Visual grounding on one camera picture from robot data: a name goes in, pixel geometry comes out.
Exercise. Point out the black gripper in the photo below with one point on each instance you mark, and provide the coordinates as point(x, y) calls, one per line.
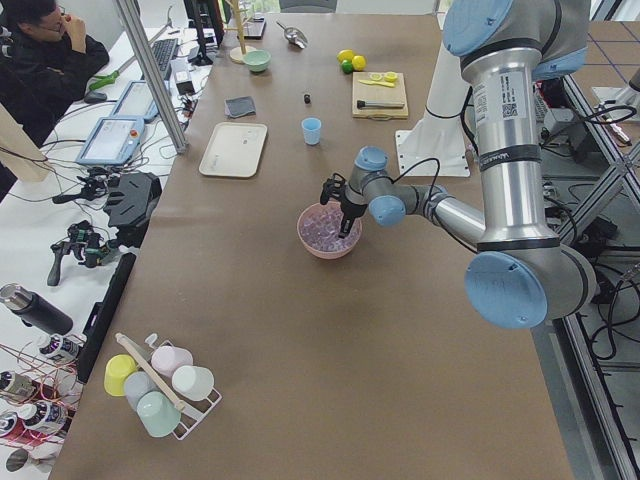
point(351, 209)

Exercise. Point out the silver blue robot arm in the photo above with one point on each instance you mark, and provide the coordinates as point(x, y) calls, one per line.
point(522, 274)

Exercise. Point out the pink bowl of ice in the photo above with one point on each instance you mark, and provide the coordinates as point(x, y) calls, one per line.
point(318, 229)

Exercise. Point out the light blue plastic cup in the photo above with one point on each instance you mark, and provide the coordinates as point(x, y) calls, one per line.
point(311, 127)

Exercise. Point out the metal ice scoop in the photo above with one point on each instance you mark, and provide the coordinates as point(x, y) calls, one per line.
point(294, 36)

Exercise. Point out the wooden cup tree stand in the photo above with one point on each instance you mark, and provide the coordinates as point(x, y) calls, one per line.
point(238, 19)

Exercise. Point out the white cup on rack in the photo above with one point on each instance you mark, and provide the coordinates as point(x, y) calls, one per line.
point(193, 382)

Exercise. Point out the pink cup on rack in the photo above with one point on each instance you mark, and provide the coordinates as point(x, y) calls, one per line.
point(166, 359)

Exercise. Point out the white cup rack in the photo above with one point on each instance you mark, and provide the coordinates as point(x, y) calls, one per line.
point(193, 413)

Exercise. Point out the grey cup on rack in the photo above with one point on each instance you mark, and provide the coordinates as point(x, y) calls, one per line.
point(136, 386)

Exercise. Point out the yellow cup on rack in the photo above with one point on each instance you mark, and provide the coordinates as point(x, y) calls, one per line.
point(117, 370)

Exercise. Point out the mint cup on rack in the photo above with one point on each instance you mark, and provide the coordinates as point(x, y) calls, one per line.
point(157, 414)

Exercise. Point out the metal knife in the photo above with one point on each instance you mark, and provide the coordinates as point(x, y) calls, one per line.
point(364, 104)

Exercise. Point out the wooden cutting board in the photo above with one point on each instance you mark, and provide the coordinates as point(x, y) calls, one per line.
point(379, 93)

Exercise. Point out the beige rabbit serving tray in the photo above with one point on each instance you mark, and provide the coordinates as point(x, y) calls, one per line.
point(234, 150)

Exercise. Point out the green lime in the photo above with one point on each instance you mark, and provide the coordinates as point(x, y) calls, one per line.
point(347, 67)

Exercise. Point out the grey folded cloth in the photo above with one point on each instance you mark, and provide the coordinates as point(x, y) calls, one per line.
point(240, 107)

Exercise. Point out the yellow lemon front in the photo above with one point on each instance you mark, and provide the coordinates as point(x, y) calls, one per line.
point(359, 62)

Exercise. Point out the yellow lemon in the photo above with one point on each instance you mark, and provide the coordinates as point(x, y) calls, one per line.
point(359, 62)
point(345, 55)

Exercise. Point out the yellow lemon back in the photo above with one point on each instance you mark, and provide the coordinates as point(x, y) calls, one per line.
point(345, 55)

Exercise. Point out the mint green bowl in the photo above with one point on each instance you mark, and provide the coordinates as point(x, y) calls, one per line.
point(257, 61)

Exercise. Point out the small black box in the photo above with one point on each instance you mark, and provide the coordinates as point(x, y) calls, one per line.
point(182, 76)

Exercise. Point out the blue teach pendant upper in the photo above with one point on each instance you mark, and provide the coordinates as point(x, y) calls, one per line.
point(112, 142)

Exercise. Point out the black monitor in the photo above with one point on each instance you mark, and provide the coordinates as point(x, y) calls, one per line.
point(205, 17)

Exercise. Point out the black keyboard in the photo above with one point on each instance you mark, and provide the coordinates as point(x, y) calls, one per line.
point(164, 51)

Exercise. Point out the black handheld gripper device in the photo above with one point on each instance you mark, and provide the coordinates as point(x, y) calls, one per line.
point(86, 245)

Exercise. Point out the black thermos bottle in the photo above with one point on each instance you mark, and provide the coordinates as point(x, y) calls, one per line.
point(35, 311)

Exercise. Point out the seated person in black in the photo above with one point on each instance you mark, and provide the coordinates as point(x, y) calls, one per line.
point(53, 58)

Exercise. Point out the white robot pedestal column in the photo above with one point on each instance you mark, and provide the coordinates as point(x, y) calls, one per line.
point(436, 144)

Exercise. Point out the black plastic bracket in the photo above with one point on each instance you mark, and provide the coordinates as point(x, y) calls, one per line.
point(130, 203)

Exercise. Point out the aluminium frame post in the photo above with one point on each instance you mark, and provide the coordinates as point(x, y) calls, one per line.
point(143, 53)

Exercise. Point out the copper wire bottle rack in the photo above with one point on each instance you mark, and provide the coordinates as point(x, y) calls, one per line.
point(28, 377)

